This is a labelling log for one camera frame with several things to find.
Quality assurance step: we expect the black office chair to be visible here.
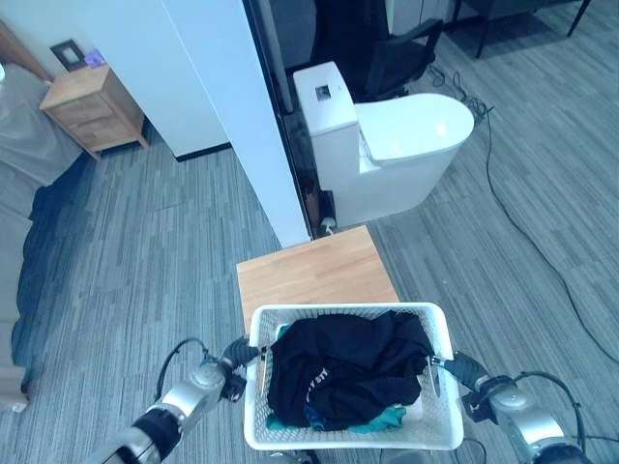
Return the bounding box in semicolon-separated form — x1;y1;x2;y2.
309;0;444;102

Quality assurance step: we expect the black wall plug box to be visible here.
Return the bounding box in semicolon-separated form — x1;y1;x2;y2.
317;190;337;219

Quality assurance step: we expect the wooden nightstand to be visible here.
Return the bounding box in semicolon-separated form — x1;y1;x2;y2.
39;65;150;162

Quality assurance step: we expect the black metal table frame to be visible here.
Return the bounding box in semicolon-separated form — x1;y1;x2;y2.
453;0;594;60

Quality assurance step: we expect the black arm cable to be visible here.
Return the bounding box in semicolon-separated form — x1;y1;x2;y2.
512;370;582;439
153;337;210;402

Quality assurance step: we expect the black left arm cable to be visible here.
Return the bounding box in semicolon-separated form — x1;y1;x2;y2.
153;337;210;402

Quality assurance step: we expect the long black floor cable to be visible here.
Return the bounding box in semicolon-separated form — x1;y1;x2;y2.
428;66;619;355

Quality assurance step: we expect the wooden headboard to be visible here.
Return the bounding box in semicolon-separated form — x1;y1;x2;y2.
0;21;54;83

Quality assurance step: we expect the white toilet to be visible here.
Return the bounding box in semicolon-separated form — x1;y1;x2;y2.
292;61;476;228

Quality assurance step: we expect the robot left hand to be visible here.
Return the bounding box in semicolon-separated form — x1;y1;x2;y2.
222;336;269;394

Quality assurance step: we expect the black printed garment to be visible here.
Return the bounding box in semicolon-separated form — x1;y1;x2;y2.
264;308;435;433

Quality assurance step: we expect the black picture frame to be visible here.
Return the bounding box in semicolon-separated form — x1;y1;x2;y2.
49;38;84;73

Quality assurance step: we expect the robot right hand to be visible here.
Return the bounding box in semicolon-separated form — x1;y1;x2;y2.
427;351;490;395

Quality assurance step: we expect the dark blue blanket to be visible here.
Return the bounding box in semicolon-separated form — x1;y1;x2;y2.
10;153;101;402

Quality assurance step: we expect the teal garment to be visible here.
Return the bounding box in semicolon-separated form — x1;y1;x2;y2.
266;323;408;435

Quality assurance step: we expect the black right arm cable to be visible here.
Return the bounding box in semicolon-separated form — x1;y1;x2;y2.
512;370;582;439

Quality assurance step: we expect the small wooden table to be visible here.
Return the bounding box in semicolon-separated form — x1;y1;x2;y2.
235;224;401;335

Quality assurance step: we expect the white plastic laundry basket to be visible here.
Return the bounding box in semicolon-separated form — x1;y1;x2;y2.
243;302;465;451

